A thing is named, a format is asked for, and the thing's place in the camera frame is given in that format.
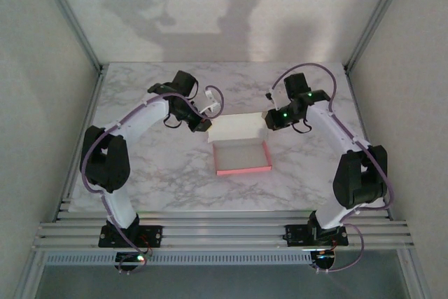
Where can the pink white paper box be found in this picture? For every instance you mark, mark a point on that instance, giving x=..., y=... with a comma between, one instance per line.
x=238, y=127

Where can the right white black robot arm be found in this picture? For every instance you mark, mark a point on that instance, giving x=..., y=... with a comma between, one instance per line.
x=357, y=180

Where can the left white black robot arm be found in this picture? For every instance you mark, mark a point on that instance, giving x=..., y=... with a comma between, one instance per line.
x=140, y=120

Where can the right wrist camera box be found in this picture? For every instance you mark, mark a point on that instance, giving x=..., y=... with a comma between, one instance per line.
x=276, y=103

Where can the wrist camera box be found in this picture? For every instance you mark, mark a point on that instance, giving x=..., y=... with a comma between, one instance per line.
x=209, y=94
x=276, y=103

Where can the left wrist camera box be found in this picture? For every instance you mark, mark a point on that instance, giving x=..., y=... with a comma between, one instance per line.
x=209, y=94

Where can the right aluminium table side rail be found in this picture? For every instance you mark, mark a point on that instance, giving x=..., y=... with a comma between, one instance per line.
x=357, y=103

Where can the aluminium table side rail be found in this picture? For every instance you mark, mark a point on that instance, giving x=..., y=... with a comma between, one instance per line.
x=357, y=103
x=87, y=117

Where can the left aluminium table side rail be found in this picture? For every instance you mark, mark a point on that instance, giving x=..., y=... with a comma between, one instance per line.
x=87, y=117

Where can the right aluminium upright post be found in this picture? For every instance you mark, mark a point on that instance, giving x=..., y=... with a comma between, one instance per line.
x=376, y=15

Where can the aluminium upright post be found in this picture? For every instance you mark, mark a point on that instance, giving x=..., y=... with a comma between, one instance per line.
x=376, y=15
x=71, y=15

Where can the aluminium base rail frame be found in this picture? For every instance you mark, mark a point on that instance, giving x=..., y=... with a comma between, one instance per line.
x=227, y=236

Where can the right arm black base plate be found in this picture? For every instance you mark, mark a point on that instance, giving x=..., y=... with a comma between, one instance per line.
x=295, y=236

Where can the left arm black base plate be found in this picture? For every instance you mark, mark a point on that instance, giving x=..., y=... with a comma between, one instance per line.
x=154, y=236

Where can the left aluminium upright post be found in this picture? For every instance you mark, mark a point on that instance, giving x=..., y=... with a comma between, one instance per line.
x=71, y=15

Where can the right lower aluminium frame post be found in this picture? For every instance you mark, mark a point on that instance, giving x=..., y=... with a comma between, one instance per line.
x=414, y=274

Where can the aluminium frame post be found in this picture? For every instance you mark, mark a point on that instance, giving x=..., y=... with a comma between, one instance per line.
x=414, y=274
x=32, y=274

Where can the left lower aluminium frame post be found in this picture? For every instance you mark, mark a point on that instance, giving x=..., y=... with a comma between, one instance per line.
x=32, y=274

